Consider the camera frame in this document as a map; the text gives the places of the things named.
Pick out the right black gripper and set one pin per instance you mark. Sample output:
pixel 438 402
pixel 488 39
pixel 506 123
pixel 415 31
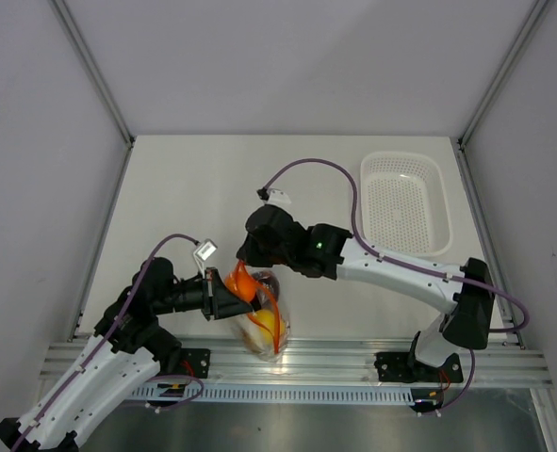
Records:
pixel 250 255

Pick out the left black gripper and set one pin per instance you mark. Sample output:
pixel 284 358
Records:
pixel 219 300

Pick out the orange fruit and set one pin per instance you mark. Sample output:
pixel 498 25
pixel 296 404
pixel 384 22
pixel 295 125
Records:
pixel 242 285

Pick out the dark red apple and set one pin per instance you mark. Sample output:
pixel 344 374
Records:
pixel 270 282

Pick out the toy pineapple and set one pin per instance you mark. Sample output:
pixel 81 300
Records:
pixel 256 339

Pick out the clear zip top bag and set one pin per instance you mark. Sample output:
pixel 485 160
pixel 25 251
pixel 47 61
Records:
pixel 275 305

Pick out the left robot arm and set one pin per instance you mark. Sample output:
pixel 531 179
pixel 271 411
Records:
pixel 128 347

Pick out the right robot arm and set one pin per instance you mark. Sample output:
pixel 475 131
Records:
pixel 460 294

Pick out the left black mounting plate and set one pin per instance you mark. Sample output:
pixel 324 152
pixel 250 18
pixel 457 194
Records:
pixel 181 377

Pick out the black mounting plate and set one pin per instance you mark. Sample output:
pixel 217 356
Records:
pixel 181 377
pixel 401 367

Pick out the white perforated basket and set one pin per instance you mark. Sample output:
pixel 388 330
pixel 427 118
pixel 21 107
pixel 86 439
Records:
pixel 403 203

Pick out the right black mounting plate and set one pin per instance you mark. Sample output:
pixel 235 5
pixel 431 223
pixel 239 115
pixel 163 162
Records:
pixel 401 367

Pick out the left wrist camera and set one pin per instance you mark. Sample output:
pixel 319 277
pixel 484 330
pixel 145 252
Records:
pixel 201 254

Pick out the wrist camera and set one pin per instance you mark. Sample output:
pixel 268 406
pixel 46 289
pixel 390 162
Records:
pixel 273 196
pixel 201 254

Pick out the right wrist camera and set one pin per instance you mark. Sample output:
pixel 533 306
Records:
pixel 273 196

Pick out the white slotted cable duct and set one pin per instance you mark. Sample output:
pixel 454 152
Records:
pixel 306 394

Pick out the left aluminium frame post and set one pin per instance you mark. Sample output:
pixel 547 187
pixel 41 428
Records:
pixel 91 68

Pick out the aluminium frame post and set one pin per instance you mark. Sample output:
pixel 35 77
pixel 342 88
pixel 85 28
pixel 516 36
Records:
pixel 91 68
pixel 511 57

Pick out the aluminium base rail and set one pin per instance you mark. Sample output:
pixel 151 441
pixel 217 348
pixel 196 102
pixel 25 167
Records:
pixel 351 362

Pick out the right aluminium frame post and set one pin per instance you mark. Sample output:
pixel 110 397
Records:
pixel 511 57

